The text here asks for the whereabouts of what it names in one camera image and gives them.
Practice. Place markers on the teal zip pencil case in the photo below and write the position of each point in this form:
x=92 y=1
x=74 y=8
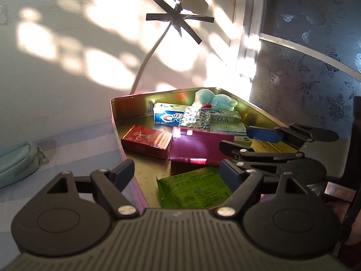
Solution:
x=20 y=161

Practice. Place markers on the patterned black white box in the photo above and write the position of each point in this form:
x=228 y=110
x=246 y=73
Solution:
x=196 y=118

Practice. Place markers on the teal plush toy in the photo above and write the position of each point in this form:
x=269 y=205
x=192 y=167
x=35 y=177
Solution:
x=205 y=98

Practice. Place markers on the red cigarette box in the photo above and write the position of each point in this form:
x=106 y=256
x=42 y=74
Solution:
x=147 y=141

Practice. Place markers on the black tape cross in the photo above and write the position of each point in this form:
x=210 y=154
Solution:
x=177 y=19

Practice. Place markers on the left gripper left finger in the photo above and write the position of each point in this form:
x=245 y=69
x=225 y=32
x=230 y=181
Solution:
x=108 y=186

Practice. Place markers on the frosted floral window pane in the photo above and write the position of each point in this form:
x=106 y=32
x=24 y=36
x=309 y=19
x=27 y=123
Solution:
x=307 y=67

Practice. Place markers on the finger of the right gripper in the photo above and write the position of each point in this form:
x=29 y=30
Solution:
x=253 y=150
x=295 y=135

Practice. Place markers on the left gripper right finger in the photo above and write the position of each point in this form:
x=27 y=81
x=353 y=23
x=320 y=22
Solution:
x=244 y=186

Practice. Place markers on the shiny magenta pouch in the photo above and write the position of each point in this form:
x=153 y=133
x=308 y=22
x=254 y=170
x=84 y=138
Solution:
x=194 y=146

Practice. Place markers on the green toothpaste box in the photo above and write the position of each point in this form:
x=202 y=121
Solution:
x=225 y=116

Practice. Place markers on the green packet box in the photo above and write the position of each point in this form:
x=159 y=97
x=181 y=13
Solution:
x=198 y=189

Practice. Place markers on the pink biscuit tin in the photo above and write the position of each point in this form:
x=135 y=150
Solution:
x=137 y=109

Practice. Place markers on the Crest toothpaste box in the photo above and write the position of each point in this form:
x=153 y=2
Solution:
x=170 y=114

